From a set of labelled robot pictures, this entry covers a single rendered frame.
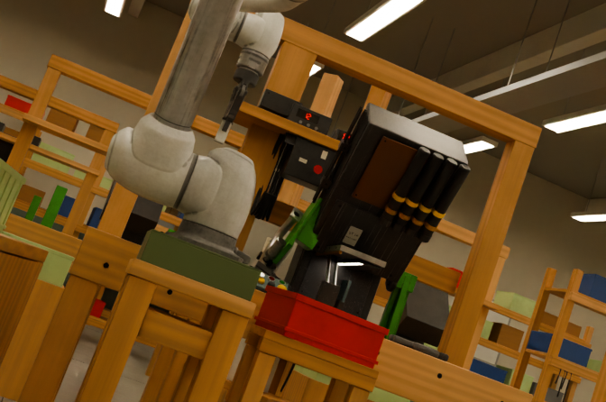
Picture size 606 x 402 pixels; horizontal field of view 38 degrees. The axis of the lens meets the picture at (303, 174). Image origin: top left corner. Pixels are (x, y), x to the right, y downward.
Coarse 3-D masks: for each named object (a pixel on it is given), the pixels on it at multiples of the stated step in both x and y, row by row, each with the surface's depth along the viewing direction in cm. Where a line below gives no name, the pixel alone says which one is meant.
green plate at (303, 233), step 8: (320, 200) 301; (312, 208) 300; (304, 216) 304; (312, 216) 301; (296, 224) 308; (304, 224) 299; (312, 224) 301; (296, 232) 298; (304, 232) 300; (312, 232) 300; (288, 240) 301; (296, 240) 302; (304, 240) 299; (312, 240) 300; (304, 248) 307; (312, 248) 300
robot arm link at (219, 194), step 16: (208, 160) 229; (224, 160) 229; (240, 160) 231; (192, 176) 226; (208, 176) 227; (224, 176) 228; (240, 176) 229; (192, 192) 226; (208, 192) 226; (224, 192) 227; (240, 192) 229; (176, 208) 233; (192, 208) 227; (208, 208) 227; (224, 208) 227; (240, 208) 229; (208, 224) 226; (224, 224) 227; (240, 224) 231
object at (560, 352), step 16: (576, 272) 770; (544, 288) 808; (560, 288) 785; (576, 288) 768; (592, 288) 779; (544, 304) 807; (576, 304) 821; (592, 304) 767; (560, 320) 764; (528, 336) 801; (544, 336) 778; (560, 336) 761; (528, 352) 799; (544, 352) 769; (560, 352) 767; (576, 352) 771; (544, 368) 758; (560, 368) 754; (576, 368) 758; (592, 368) 796; (512, 384) 795; (544, 384) 753; (544, 400) 752
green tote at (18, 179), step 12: (0, 168) 219; (12, 168) 231; (0, 180) 225; (12, 180) 239; (24, 180) 254; (0, 192) 230; (12, 192) 245; (0, 204) 236; (12, 204) 250; (0, 216) 240; (0, 228) 248
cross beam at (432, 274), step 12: (276, 204) 345; (276, 216) 344; (288, 216) 345; (420, 264) 354; (432, 264) 355; (420, 276) 354; (432, 276) 355; (444, 276) 356; (456, 276) 357; (444, 288) 355
